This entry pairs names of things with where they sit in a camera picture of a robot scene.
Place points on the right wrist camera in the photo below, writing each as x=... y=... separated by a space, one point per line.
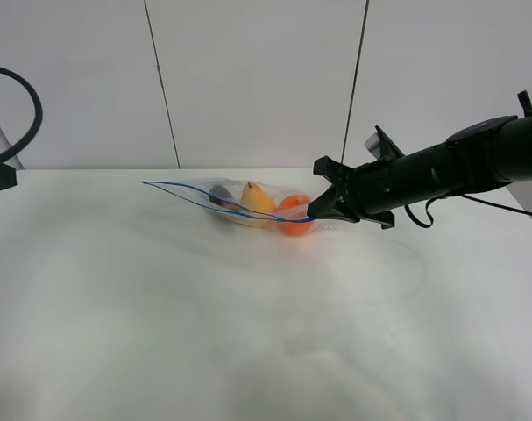
x=373 y=145

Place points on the purple toy eggplant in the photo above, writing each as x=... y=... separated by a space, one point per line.
x=220 y=196

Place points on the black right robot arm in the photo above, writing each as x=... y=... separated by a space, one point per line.
x=484 y=157

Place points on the orange toy orange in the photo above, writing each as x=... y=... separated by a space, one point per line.
x=292 y=208

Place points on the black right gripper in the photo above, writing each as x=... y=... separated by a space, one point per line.
x=370 y=188

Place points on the clear zip bag blue strip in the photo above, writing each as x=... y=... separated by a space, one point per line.
x=195 y=192

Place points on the yellow toy pear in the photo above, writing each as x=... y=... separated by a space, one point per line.
x=260 y=203

